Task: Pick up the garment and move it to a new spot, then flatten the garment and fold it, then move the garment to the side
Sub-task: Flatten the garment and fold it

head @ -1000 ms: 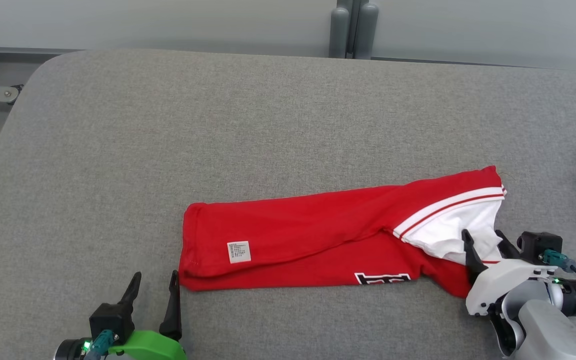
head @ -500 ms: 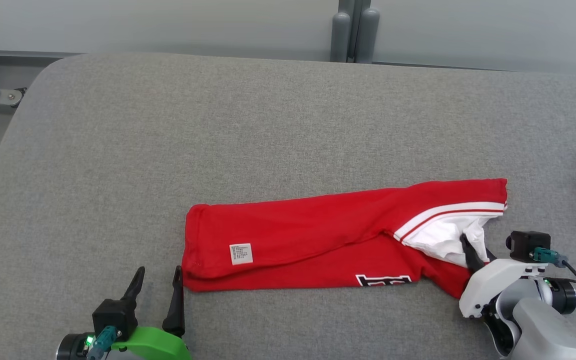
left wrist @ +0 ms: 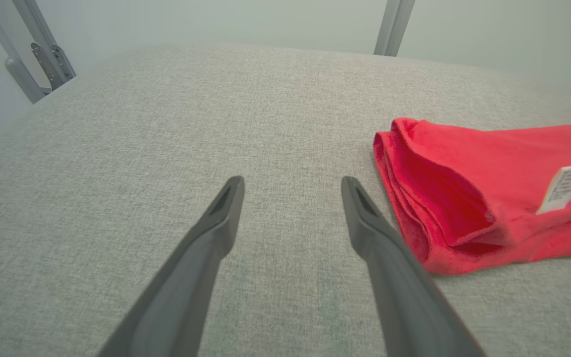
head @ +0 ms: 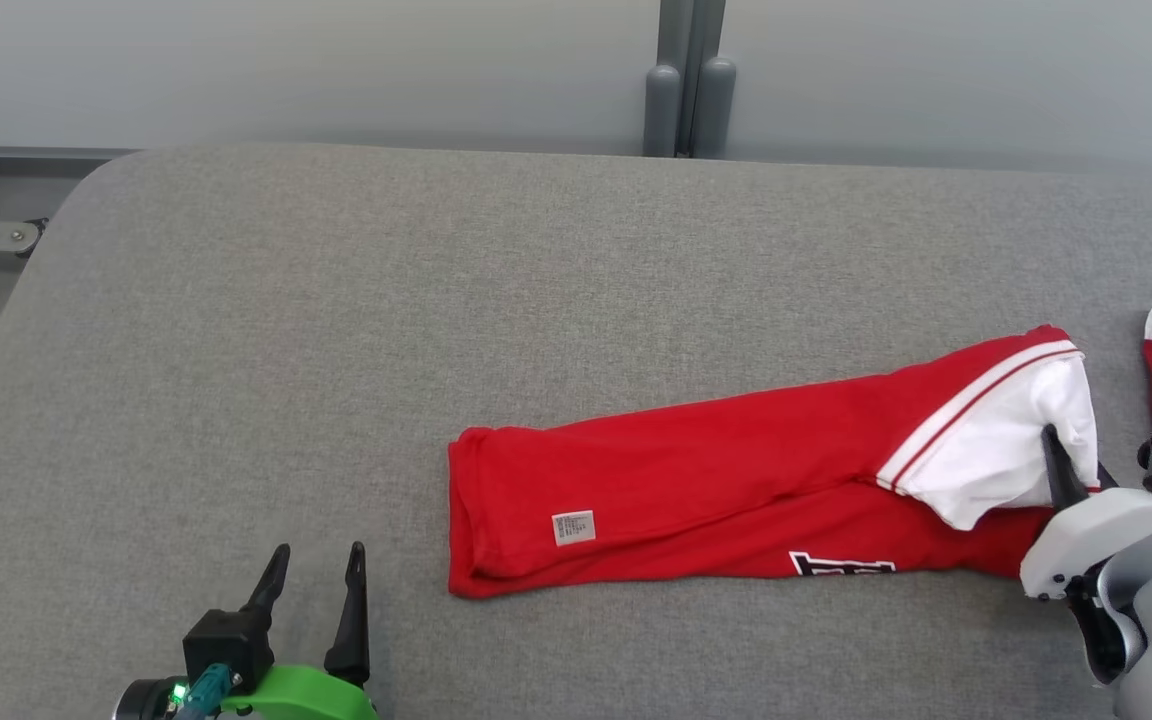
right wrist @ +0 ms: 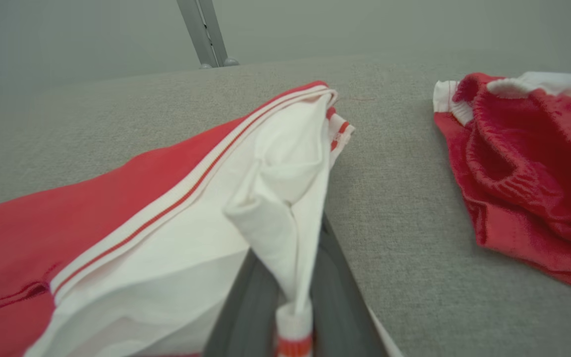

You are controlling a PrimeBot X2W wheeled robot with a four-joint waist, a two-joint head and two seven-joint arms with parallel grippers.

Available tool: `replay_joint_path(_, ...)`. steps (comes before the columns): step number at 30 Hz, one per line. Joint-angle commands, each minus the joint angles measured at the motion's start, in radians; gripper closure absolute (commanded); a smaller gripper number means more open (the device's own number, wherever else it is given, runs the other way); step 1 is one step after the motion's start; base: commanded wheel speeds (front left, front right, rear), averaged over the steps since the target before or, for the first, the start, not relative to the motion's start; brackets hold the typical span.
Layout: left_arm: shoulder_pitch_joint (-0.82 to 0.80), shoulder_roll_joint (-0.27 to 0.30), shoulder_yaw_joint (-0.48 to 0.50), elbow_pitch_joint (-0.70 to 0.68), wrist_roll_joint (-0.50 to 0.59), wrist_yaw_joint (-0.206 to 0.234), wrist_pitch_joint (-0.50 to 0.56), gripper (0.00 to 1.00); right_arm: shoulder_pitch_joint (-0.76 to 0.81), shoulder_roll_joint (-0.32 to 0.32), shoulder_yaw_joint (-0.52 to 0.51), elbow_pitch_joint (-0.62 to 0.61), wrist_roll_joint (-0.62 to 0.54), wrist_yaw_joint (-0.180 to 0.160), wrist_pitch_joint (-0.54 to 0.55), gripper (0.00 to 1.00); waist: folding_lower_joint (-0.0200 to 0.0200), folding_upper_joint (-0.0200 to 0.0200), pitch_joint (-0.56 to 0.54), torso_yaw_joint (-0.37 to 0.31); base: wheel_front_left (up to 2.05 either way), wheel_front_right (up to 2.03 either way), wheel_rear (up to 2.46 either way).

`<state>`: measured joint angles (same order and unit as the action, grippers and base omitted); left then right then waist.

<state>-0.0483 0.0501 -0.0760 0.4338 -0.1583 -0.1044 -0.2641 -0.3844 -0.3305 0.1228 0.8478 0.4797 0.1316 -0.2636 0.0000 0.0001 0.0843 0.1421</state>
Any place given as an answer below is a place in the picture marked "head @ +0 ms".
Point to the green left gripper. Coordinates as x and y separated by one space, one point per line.
306 695

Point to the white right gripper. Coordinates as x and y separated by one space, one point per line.
1096 535

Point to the red shirt with white sleeves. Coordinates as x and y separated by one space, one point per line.
686 480

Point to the small black caster wheel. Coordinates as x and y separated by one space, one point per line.
42 224

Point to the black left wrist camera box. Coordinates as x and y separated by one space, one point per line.
226 645

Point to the teal left camera connector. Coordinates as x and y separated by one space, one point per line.
204 692

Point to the grey partition wall post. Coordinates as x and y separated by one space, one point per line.
676 40

